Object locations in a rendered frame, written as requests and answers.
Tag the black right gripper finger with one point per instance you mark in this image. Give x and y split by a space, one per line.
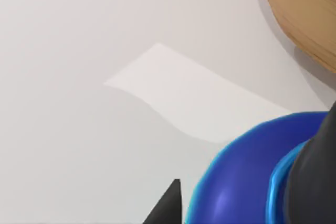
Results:
170 208

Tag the blue bottle with black cap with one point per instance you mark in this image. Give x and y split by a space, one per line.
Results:
236 171

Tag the round wooden coaster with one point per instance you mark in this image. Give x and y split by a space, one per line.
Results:
302 11

